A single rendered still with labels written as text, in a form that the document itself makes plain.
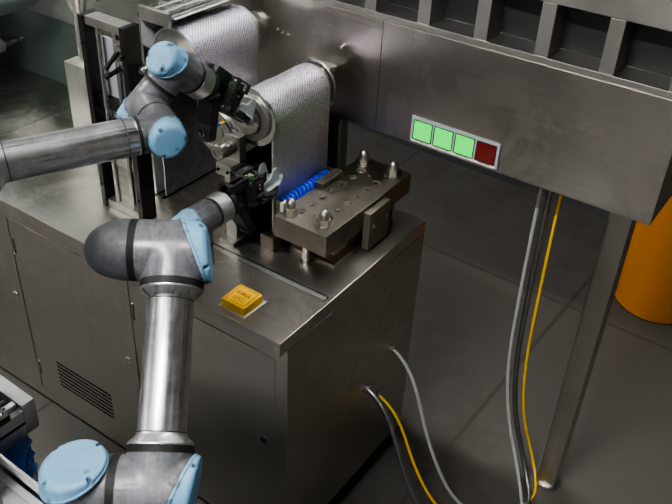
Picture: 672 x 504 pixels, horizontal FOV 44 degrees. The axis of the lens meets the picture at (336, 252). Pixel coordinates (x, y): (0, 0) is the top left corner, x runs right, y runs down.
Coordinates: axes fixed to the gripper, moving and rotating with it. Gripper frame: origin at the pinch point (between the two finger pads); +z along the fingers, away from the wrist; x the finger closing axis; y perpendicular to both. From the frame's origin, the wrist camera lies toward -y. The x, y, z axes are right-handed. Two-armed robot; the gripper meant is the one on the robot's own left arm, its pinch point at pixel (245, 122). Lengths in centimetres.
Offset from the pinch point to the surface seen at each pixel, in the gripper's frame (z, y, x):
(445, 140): 33, 18, -35
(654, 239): 177, 35, -71
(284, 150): 13.5, -1.4, -4.3
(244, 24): 11.1, 25.2, 20.9
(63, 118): 38, -15, 95
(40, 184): 13, -36, 67
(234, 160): 8.4, -8.7, 4.7
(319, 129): 24.9, 8.1, -4.3
